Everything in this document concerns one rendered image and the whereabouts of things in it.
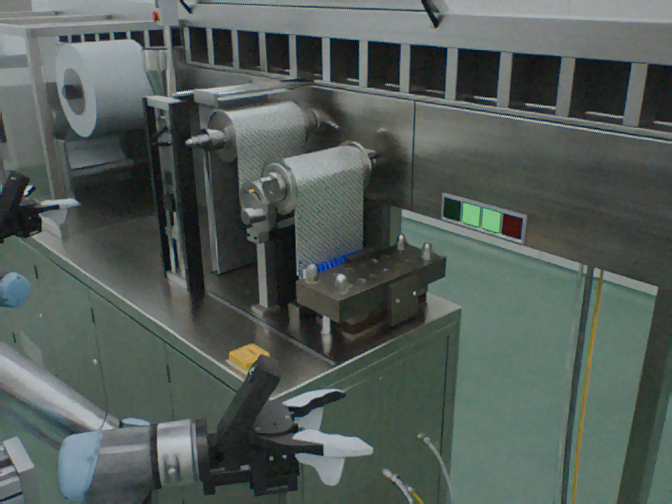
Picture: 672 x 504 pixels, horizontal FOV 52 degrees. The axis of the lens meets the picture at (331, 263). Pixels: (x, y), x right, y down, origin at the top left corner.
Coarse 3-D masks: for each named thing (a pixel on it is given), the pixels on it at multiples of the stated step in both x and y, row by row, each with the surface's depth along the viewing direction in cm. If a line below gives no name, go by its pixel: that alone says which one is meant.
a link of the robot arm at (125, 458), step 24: (96, 432) 80; (120, 432) 79; (144, 432) 79; (72, 456) 77; (96, 456) 77; (120, 456) 77; (144, 456) 78; (72, 480) 76; (96, 480) 77; (120, 480) 77; (144, 480) 78
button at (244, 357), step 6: (240, 348) 163; (246, 348) 163; (252, 348) 163; (258, 348) 163; (234, 354) 160; (240, 354) 160; (246, 354) 160; (252, 354) 160; (258, 354) 160; (264, 354) 160; (234, 360) 160; (240, 360) 158; (246, 360) 158; (252, 360) 158; (240, 366) 159; (246, 366) 157
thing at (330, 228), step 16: (352, 192) 183; (304, 208) 173; (320, 208) 177; (336, 208) 181; (352, 208) 185; (304, 224) 175; (320, 224) 178; (336, 224) 182; (352, 224) 187; (304, 240) 176; (320, 240) 180; (336, 240) 184; (352, 240) 188; (304, 256) 178; (320, 256) 182; (336, 256) 186
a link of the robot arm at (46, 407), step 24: (0, 360) 84; (24, 360) 87; (0, 384) 84; (24, 384) 85; (48, 384) 88; (0, 408) 85; (24, 408) 85; (48, 408) 87; (72, 408) 89; (96, 408) 92; (48, 432) 87; (72, 432) 88
